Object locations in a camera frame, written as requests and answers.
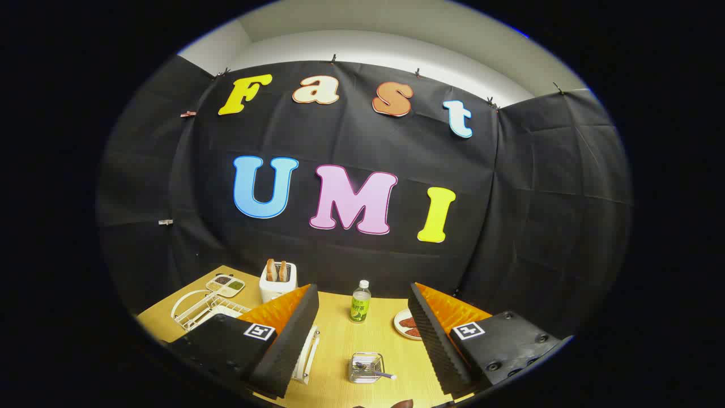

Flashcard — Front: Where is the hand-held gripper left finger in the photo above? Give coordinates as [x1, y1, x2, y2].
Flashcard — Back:
[161, 283, 319, 400]

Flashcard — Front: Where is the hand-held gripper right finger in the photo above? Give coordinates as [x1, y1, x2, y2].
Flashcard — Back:
[408, 282, 570, 397]

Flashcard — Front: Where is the metal spoon with blue handle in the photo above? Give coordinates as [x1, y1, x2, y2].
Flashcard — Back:
[354, 362, 397, 380]

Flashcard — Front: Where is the metal wire basket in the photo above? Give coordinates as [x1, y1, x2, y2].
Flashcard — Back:
[349, 352, 385, 384]

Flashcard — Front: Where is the white wire dish rack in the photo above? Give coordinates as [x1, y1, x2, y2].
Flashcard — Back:
[171, 289, 321, 386]

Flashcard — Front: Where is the white plate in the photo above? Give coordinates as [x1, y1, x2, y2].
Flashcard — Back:
[394, 309, 423, 341]

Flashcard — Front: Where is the white toaster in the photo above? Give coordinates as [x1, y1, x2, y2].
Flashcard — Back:
[259, 262, 298, 304]

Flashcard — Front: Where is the green label drink bottle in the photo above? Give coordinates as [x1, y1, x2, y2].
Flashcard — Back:
[349, 280, 372, 324]

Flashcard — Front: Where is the divided condiment tray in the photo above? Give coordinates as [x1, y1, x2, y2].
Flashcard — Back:
[206, 274, 246, 298]

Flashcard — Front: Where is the black backdrop cloth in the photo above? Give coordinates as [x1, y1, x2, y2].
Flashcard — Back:
[97, 56, 634, 341]

